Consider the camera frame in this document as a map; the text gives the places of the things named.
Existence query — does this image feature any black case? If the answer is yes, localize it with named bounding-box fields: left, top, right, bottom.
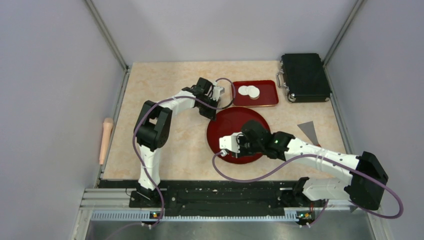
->
left=276, top=53, right=332, bottom=103

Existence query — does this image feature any rectangular red tray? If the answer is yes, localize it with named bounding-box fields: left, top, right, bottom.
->
left=232, top=80, right=279, bottom=107

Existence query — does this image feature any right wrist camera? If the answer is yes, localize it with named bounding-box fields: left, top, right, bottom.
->
left=218, top=132, right=244, bottom=158

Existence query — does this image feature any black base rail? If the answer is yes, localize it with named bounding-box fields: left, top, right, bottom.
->
left=98, top=180, right=325, bottom=220

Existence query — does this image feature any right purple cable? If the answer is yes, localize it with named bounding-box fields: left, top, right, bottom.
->
left=211, top=149, right=405, bottom=228

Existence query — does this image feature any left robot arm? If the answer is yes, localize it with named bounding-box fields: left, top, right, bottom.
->
left=133, top=77, right=225, bottom=207

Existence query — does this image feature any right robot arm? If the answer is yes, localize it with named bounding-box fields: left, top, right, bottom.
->
left=230, top=120, right=388, bottom=211

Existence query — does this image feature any left white wrapper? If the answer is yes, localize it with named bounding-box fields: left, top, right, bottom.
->
left=237, top=85, right=249, bottom=96

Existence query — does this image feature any beige wooden rolling pin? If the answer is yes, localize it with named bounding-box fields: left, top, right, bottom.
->
left=99, top=117, right=114, bottom=165

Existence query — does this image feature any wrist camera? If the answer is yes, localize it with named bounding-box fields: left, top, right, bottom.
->
left=218, top=132, right=244, bottom=158
left=210, top=85, right=225, bottom=102

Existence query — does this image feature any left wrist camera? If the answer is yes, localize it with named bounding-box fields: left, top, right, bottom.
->
left=210, top=85, right=225, bottom=102

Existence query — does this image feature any round red tray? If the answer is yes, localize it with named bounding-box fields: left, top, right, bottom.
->
left=206, top=106, right=270, bottom=153

